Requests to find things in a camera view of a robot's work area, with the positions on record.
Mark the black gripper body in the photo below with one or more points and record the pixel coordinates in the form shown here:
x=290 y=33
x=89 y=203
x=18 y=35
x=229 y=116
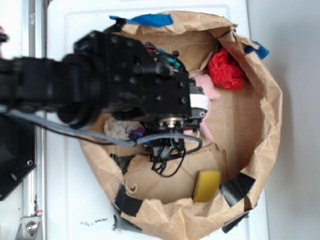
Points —
x=141 y=86

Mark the white paper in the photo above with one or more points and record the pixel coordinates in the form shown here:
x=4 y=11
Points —
x=123 y=130

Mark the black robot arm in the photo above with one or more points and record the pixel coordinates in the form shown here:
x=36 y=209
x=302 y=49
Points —
x=70 y=87

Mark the crumpled red paper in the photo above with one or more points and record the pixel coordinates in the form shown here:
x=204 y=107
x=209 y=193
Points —
x=225 y=72

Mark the pink plush toy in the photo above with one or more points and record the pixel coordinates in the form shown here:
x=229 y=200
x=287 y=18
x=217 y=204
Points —
x=205 y=82

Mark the yellow sponge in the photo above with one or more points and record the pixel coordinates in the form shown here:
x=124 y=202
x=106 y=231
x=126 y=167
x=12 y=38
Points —
x=207 y=183

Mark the brown paper bag container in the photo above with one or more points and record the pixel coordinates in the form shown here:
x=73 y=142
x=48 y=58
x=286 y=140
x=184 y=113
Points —
x=246 y=124

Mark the aluminium frame rail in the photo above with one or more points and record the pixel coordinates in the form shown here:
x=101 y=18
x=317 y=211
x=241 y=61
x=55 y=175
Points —
x=34 y=43

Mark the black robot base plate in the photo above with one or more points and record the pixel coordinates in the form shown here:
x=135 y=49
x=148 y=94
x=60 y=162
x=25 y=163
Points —
x=17 y=153

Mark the metal corner bracket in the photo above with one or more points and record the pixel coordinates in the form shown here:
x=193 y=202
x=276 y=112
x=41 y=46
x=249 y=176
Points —
x=30 y=228

